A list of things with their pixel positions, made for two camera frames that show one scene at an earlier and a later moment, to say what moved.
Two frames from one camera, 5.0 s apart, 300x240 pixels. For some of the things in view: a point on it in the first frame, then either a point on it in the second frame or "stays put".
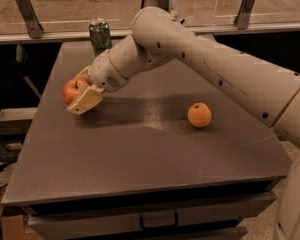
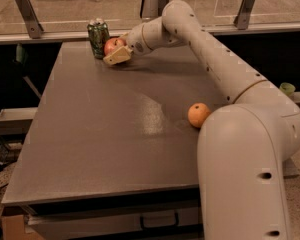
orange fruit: (199, 115) stays put
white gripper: (105, 71) to (135, 42)
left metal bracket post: (25, 5) stays put
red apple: (72, 88) to (112, 45)
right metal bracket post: (244, 13) stays put
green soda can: (100, 34) stays put
